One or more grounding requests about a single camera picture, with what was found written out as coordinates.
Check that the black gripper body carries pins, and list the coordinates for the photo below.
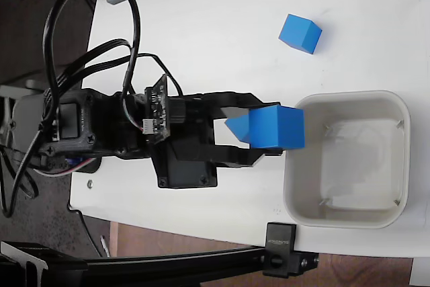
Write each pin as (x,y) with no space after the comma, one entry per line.
(188,162)

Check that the blue cube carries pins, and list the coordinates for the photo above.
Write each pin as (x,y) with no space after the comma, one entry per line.
(299,33)
(277,128)
(239,127)

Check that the black six-joint robot arm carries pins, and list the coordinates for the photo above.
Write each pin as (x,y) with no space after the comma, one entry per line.
(77,122)

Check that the white square plastic bin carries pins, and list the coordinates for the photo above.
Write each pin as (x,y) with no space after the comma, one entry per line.
(356,172)

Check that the small metal nut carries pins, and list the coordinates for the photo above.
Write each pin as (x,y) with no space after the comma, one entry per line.
(90,183)

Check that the black table clamp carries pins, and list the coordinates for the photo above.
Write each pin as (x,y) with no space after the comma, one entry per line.
(280,250)

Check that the small silver pen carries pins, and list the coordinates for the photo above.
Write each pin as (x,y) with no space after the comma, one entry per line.
(105,246)

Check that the black camera circuit board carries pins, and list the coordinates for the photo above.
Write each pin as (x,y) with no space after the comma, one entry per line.
(158,112)

